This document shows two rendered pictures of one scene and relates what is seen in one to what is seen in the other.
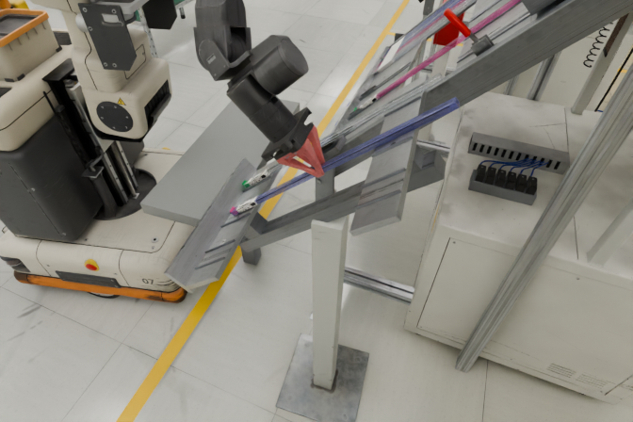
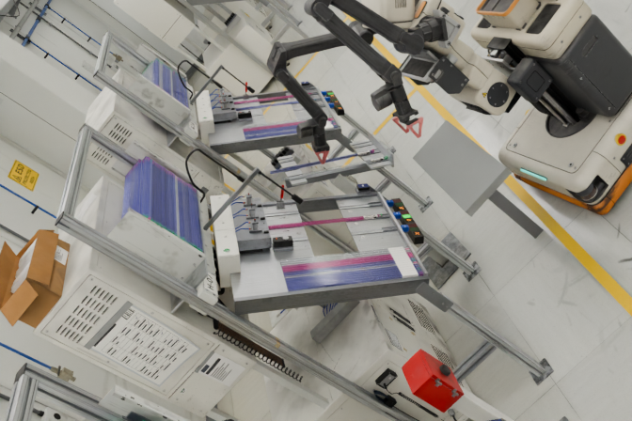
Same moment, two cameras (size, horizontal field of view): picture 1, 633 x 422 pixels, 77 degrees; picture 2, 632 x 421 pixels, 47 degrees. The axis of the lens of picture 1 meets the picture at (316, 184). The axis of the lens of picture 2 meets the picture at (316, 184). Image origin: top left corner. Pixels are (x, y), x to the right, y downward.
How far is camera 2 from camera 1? 3.70 m
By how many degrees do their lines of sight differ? 110
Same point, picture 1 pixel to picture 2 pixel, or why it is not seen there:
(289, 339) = (472, 246)
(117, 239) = (529, 122)
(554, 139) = (327, 358)
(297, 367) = (456, 245)
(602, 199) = (301, 341)
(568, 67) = not seen: outside the picture
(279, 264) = (520, 251)
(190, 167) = (452, 140)
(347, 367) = (439, 272)
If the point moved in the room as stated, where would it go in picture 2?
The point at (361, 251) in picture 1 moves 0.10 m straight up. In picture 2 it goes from (493, 317) to (479, 307)
